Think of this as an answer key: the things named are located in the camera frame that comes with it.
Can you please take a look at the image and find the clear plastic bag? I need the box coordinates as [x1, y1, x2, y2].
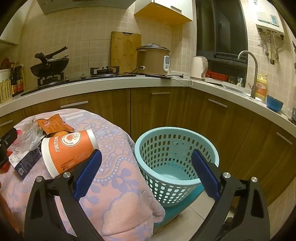
[13, 120, 45, 158]

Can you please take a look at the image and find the brown rice cooker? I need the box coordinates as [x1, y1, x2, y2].
[136, 44, 171, 76]

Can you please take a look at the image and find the white water heater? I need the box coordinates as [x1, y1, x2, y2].
[255, 0, 286, 37]

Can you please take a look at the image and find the black frying pan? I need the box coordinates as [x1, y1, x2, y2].
[35, 46, 68, 64]

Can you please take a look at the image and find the bamboo cutting board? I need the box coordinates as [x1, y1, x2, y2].
[111, 31, 142, 74]

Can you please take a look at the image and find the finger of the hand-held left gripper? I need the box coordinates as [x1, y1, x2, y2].
[0, 129, 18, 151]
[0, 149, 9, 169]

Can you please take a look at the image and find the pink floral blanket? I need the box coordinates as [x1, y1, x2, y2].
[0, 108, 166, 241]

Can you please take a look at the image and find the wooden base cabinet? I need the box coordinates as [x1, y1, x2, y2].
[0, 87, 296, 207]

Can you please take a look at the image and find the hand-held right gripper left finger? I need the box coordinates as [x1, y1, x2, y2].
[24, 149, 102, 241]

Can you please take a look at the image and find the white electric kettle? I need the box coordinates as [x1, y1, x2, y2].
[190, 56, 208, 81]

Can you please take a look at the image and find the range hood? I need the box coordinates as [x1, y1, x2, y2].
[37, 0, 136, 15]

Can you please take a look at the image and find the white cable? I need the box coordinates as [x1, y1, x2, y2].
[171, 74, 193, 87]

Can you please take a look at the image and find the steel sink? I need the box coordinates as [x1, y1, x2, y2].
[208, 79, 255, 98]

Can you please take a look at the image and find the light blue plastic basket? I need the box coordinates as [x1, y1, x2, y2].
[134, 126, 220, 207]

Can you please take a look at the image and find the red tray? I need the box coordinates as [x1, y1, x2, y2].
[206, 70, 229, 81]

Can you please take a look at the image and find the black power cable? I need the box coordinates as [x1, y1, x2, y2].
[124, 67, 144, 75]

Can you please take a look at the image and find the yellow detergent bottle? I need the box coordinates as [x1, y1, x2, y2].
[255, 74, 268, 100]

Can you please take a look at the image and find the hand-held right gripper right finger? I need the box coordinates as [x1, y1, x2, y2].
[191, 149, 271, 241]

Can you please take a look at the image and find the dark window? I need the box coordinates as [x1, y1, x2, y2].
[195, 0, 249, 63]

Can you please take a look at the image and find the black wok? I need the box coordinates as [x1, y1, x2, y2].
[30, 58, 70, 78]

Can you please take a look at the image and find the dark blue box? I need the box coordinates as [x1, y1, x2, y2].
[10, 147, 44, 181]

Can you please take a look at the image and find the black gas stove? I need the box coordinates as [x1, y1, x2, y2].
[21, 66, 137, 96]

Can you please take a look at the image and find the orange paper cup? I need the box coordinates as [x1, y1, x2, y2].
[41, 129, 96, 179]

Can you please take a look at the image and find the orange white wall cabinet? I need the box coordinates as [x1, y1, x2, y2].
[134, 0, 193, 25]

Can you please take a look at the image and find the dark sauce bottle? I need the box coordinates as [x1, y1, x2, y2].
[10, 67, 18, 94]
[16, 65, 25, 92]

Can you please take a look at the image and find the steel kitchen faucet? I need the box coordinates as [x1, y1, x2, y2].
[238, 51, 258, 99]

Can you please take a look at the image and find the black flat device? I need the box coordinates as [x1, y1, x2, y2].
[145, 74, 173, 80]

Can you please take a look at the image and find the yellow slotted basket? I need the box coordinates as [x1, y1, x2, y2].
[0, 80, 12, 103]

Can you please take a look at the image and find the orange snack packet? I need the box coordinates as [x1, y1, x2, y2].
[36, 114, 75, 135]

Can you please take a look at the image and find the yellow black hanging tool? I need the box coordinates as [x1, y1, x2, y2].
[269, 46, 277, 65]

